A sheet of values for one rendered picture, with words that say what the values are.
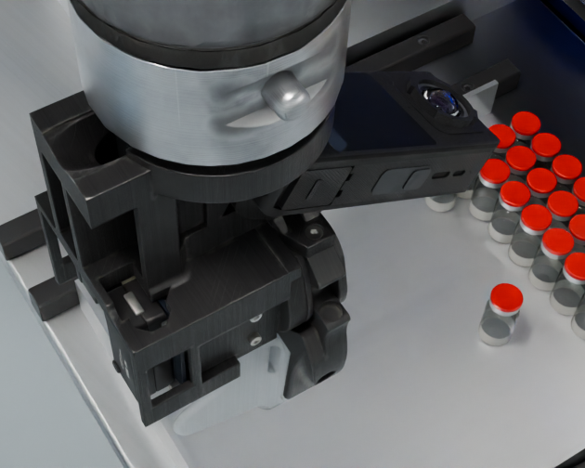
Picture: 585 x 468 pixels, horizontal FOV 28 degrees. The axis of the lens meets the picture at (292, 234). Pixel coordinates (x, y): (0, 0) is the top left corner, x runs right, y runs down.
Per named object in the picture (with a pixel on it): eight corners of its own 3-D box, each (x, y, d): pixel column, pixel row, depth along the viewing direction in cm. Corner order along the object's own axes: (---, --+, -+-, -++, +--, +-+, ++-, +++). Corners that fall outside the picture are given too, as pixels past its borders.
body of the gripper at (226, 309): (54, 283, 44) (-3, 60, 34) (250, 188, 47) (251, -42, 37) (151, 444, 40) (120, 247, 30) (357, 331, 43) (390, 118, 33)
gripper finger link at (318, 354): (239, 342, 48) (238, 218, 40) (276, 322, 48) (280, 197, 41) (301, 432, 45) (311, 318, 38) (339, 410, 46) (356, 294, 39)
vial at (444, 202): (443, 184, 84) (452, 143, 80) (461, 204, 83) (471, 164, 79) (418, 196, 83) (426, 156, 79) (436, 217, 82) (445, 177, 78)
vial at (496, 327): (497, 313, 78) (509, 279, 74) (517, 337, 77) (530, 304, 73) (471, 328, 77) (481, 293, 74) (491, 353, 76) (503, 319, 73)
